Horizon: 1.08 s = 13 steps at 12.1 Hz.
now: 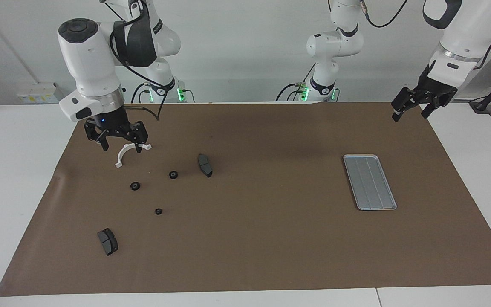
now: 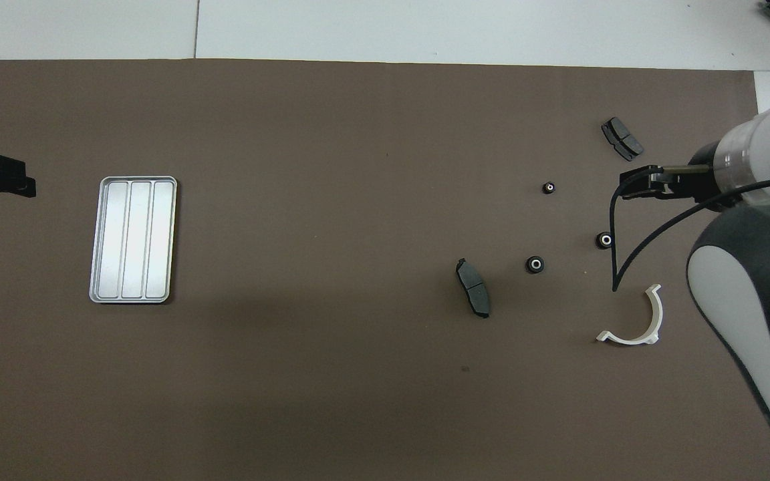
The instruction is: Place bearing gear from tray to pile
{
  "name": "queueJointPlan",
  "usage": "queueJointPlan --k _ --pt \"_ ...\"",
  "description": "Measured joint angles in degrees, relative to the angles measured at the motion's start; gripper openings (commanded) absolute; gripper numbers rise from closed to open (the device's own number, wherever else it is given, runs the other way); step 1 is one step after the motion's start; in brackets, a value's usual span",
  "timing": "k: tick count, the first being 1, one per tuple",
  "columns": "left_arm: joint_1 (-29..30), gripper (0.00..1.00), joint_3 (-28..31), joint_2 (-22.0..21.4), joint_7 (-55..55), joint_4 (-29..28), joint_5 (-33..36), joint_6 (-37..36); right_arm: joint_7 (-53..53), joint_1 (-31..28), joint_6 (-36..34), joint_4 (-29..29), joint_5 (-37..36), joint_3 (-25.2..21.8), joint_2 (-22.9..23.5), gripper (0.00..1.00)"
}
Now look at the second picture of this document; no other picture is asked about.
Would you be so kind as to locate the dark grey brake pad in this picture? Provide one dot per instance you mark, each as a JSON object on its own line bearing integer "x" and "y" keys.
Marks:
{"x": 473, "y": 287}
{"x": 622, "y": 139}

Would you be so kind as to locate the white curved plastic bracket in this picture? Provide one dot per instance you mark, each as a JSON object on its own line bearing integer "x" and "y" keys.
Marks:
{"x": 656, "y": 314}

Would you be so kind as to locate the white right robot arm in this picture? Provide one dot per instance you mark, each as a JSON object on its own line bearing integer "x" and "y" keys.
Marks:
{"x": 759, "y": 300}

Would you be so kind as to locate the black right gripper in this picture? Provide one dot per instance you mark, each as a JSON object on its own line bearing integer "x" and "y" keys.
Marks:
{"x": 702, "y": 180}

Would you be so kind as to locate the brown paper table mat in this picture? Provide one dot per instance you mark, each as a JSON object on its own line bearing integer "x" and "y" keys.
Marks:
{"x": 291, "y": 401}

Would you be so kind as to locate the silver metal tray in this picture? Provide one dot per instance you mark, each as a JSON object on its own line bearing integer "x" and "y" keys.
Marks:
{"x": 132, "y": 240}

